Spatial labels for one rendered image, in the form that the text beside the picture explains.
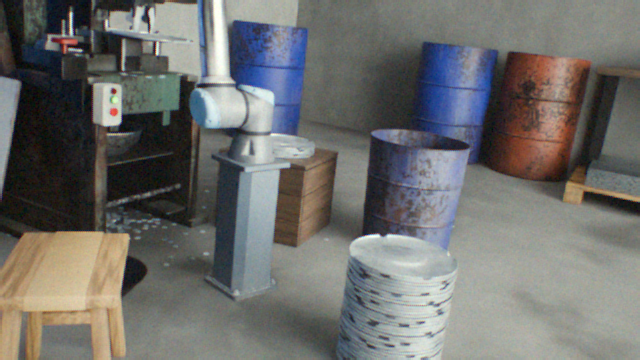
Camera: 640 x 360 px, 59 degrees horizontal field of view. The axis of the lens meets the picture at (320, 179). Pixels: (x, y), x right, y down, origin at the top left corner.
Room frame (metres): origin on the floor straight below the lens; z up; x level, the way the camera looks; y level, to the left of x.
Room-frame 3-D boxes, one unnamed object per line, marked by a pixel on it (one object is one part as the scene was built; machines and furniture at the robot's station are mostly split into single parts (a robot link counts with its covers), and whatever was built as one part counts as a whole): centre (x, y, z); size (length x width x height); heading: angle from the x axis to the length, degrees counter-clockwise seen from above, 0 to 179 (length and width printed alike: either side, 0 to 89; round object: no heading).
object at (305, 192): (2.41, 0.19, 0.18); 0.40 x 0.38 x 0.35; 70
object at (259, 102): (1.78, 0.24, 0.62); 0.13 x 0.12 x 0.14; 133
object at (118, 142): (2.21, 0.91, 0.36); 0.34 x 0.34 x 0.10
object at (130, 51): (2.13, 0.75, 0.72); 0.25 x 0.14 x 0.14; 62
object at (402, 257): (1.41, -0.24, 0.32); 0.29 x 0.29 x 0.01
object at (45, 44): (2.06, 0.99, 0.76); 0.17 x 0.06 x 0.10; 152
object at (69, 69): (1.83, 0.85, 0.62); 0.10 x 0.06 x 0.20; 152
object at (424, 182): (2.34, -0.40, 0.24); 0.42 x 0.42 x 0.48
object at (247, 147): (1.78, 0.23, 0.50); 0.15 x 0.15 x 0.10
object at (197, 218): (2.52, 0.91, 0.45); 0.92 x 0.12 x 0.90; 62
